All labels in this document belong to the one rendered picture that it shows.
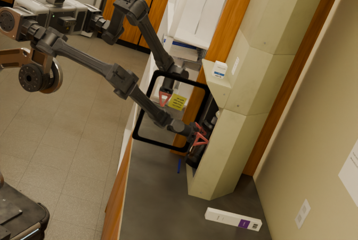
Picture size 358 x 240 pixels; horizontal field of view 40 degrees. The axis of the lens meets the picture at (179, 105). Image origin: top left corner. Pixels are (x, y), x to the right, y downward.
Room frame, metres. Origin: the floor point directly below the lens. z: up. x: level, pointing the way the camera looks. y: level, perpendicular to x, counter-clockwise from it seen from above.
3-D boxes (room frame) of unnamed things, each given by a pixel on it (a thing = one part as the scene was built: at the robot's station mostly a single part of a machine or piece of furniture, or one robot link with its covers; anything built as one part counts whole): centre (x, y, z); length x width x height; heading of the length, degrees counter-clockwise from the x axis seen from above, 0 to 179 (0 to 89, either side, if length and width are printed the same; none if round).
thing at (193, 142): (2.14, -0.15, 1.18); 0.09 x 0.07 x 0.07; 102
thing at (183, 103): (2.30, 0.03, 1.19); 0.30 x 0.01 x 0.40; 101
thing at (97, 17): (2.45, 0.54, 1.45); 0.09 x 0.08 x 0.12; 161
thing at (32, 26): (1.98, 0.71, 1.45); 0.09 x 0.08 x 0.12; 161
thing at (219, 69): (2.13, -0.11, 1.54); 0.05 x 0.05 x 0.06; 10
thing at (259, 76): (2.20, -0.29, 1.33); 0.32 x 0.25 x 0.77; 9
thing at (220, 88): (2.17, -0.11, 1.46); 0.32 x 0.12 x 0.10; 9
